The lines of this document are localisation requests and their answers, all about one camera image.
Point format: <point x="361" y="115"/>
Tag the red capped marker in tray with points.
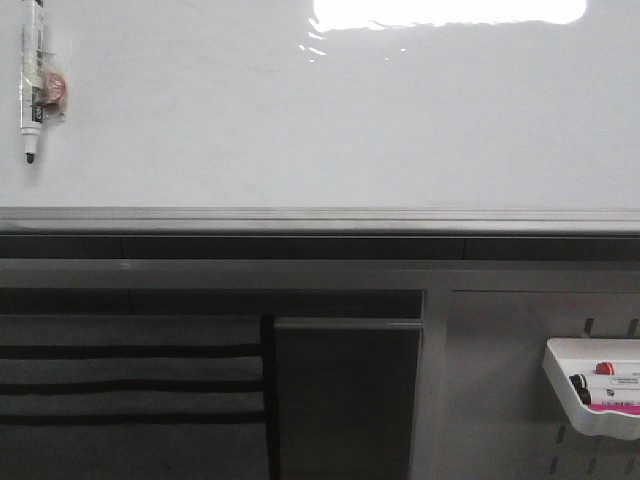
<point x="617" y="368"/>

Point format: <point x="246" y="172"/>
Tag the white whiteboard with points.
<point x="333" y="104"/>

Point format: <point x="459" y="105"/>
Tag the dark grey cabinet panel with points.
<point x="346" y="393"/>

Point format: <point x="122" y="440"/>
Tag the grey louvered slat panel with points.
<point x="115" y="397"/>

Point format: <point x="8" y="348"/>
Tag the black capped marker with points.
<point x="585" y="381"/>
<point x="609" y="396"/>

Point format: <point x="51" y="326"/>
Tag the pink eraser in tray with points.
<point x="624" y="409"/>

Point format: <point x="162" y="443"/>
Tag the red magnet taped to marker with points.
<point x="55" y="88"/>

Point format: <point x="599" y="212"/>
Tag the grey aluminium whiteboard tray rail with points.
<point x="357" y="221"/>

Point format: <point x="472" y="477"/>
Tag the white whiteboard marker black tip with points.
<point x="32" y="81"/>

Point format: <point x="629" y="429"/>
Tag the grey pegboard panel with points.
<point x="502" y="418"/>

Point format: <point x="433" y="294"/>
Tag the white plastic wall tray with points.
<point x="568" y="356"/>

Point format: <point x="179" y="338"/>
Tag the black capped marker lower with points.
<point x="609" y="396"/>

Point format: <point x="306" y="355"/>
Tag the black capped marker upper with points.
<point x="585" y="381"/>

